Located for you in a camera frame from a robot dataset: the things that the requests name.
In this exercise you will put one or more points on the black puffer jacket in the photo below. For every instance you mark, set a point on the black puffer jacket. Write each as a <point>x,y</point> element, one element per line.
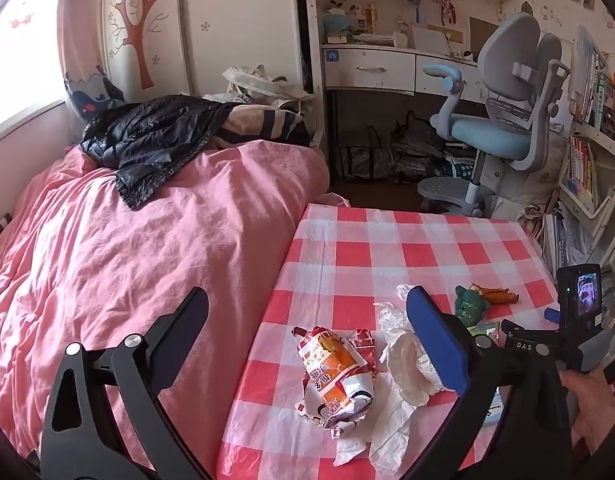
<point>152,140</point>

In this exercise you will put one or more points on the row of colourful thin books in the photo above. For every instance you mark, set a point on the row of colourful thin books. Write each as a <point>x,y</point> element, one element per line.
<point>582,170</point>

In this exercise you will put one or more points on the white wardrobe with tree decal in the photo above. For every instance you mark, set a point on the white wardrobe with tree decal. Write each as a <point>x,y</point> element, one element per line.
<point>217,25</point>

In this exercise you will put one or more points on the person's right forearm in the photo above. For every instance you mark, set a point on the person's right forearm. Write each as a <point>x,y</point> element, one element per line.
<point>612,455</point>

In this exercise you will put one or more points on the beige dark striped pillow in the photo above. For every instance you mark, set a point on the beige dark striped pillow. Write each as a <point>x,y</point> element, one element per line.
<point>267,122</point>

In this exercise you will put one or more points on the row of tall upright books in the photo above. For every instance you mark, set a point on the row of tall upright books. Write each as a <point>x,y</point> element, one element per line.
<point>590,80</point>

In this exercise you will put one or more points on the pink curtain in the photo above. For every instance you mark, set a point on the pink curtain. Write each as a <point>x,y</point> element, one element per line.
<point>82,35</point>

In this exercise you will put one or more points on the orange white snack wrapper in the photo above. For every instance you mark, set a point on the orange white snack wrapper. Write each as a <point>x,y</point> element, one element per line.
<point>332,375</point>

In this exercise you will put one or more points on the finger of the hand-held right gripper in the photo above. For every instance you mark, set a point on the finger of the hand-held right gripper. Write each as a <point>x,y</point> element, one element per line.
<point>551,315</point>
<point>527,340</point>

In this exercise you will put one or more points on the green plush toy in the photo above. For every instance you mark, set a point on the green plush toy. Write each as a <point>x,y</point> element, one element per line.
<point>470,305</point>

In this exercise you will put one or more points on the clear storage bag with papers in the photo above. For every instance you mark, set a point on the clear storage bag with papers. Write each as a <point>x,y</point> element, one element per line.
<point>417,152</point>

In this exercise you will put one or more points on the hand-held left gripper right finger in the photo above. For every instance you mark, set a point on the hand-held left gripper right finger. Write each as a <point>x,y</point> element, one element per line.
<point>440,347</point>

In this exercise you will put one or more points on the window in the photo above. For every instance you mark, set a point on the window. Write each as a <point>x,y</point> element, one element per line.
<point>22,70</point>

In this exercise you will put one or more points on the person's right hand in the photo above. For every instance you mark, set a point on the person's right hand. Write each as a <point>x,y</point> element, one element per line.
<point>587,410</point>

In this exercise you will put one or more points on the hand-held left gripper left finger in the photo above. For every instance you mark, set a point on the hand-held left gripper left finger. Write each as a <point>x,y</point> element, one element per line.
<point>182,335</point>

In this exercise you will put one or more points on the white book rack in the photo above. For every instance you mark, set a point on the white book rack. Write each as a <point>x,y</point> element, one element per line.
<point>612,150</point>

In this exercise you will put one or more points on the beige tote bag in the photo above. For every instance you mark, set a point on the beige tote bag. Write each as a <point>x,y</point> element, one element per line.
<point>257,82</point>

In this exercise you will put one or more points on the white desk with shelves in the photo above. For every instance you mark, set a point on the white desk with shelves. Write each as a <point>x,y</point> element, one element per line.
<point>367,67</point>

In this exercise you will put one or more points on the small blue white packet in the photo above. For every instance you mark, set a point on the small blue white packet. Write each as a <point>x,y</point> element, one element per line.
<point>498,405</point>

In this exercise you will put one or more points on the white tissue sheet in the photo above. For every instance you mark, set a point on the white tissue sheet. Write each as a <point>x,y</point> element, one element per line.
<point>387,430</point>

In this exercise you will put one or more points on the stack of white papers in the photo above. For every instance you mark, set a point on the stack of white papers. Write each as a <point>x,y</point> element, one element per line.
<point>567,245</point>

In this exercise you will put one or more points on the orange foil wrapper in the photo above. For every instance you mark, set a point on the orange foil wrapper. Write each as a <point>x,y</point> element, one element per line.
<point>497,296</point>

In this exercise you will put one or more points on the pink bed blanket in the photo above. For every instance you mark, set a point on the pink bed blanket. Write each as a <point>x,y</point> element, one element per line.
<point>137,260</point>

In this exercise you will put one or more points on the pale canvas bag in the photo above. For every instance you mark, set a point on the pale canvas bag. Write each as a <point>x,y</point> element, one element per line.
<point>542,175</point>

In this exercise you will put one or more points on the teal pot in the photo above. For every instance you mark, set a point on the teal pot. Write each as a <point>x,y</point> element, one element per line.
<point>337,22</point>

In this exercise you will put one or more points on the round white paper wrapper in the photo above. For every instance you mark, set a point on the round white paper wrapper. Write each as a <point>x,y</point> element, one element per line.
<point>410,365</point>

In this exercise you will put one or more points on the white board on desk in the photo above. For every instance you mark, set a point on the white board on desk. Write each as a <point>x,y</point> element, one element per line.
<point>430,37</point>

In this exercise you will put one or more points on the red white checkered tablecloth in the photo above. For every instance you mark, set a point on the red white checkered tablecloth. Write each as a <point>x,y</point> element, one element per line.
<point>337,260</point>

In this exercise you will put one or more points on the red doll wall decoration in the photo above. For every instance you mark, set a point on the red doll wall decoration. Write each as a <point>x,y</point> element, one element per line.
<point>448,9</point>

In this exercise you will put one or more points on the small green card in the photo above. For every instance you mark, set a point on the small green card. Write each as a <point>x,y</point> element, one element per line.
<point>487,331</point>

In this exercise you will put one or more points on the grey blue desk chair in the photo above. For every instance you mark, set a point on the grey blue desk chair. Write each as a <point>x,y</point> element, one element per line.
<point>507,55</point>

